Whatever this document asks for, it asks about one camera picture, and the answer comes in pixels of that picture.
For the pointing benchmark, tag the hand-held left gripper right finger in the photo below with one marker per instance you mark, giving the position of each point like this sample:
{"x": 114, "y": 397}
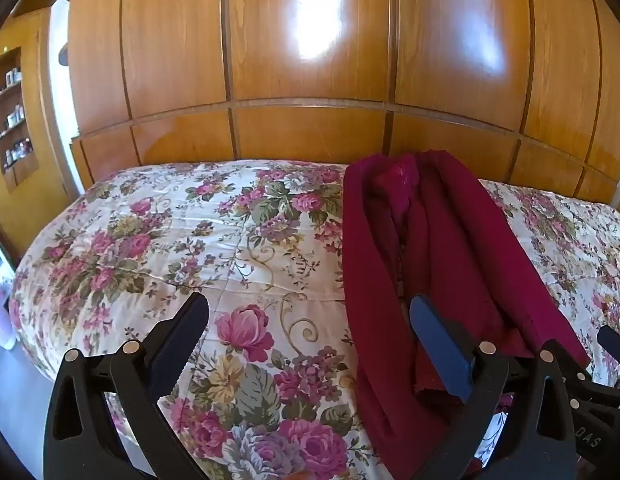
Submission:
{"x": 439, "y": 347}

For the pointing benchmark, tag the dark red garment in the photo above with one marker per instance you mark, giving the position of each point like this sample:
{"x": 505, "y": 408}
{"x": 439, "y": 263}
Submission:
{"x": 374, "y": 270}

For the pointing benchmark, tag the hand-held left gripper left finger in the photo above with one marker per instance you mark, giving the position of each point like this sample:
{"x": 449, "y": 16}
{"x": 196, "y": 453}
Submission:
{"x": 180, "y": 342}

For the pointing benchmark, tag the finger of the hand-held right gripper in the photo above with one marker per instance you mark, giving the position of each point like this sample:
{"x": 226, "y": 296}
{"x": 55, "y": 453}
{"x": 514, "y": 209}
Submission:
{"x": 594, "y": 435}
{"x": 614, "y": 345}

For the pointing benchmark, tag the wooden shelf with bottles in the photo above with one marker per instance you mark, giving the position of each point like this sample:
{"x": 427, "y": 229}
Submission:
{"x": 12, "y": 120}

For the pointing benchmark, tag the wooden wardrobe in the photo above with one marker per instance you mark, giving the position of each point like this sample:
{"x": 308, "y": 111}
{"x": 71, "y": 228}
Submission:
{"x": 310, "y": 60}

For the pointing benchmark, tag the row of small bottles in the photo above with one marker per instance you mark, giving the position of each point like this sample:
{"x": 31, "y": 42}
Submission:
{"x": 15, "y": 115}

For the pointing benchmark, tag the floral bedspread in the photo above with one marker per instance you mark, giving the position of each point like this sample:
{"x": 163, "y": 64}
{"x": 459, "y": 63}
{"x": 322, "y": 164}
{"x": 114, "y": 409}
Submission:
{"x": 190, "y": 240}

